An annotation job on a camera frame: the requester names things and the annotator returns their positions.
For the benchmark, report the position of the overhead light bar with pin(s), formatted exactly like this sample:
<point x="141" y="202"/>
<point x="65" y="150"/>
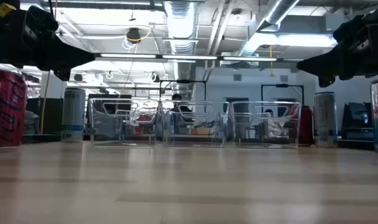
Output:
<point x="188" y="57"/>

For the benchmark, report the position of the red cola can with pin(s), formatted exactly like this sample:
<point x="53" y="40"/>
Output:
<point x="6" y="109"/>
<point x="307" y="124"/>

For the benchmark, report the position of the silver can dark top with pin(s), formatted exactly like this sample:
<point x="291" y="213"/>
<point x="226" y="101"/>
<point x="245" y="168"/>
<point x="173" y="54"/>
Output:
<point x="73" y="112"/>
<point x="325" y="118"/>

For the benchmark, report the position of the black partition panel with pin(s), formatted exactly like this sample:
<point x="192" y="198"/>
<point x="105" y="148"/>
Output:
<point x="53" y="115"/>

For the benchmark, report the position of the person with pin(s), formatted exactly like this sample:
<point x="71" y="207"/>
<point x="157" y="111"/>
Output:
<point x="177" y="99"/>
<point x="269" y="113"/>

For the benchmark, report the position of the clear plastic bin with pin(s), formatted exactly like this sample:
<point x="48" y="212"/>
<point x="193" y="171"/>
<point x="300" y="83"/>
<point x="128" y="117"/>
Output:
<point x="238" y="137"/>
<point x="96" y="127"/>
<point x="207" y="137"/>

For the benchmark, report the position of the silver spiral air duct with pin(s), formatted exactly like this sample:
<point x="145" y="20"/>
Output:
<point x="181" y="28"/>
<point x="279" y="12"/>

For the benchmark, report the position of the black ceiling dome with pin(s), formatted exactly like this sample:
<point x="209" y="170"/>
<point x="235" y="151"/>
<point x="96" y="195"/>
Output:
<point x="133" y="35"/>

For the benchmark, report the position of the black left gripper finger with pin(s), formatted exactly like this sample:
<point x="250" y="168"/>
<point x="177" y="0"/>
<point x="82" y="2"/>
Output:
<point x="73" y="57"/>
<point x="63" y="75"/>

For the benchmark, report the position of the black monitor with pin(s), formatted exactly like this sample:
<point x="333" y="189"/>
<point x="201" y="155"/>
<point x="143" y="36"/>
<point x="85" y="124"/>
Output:
<point x="357" y="116"/>

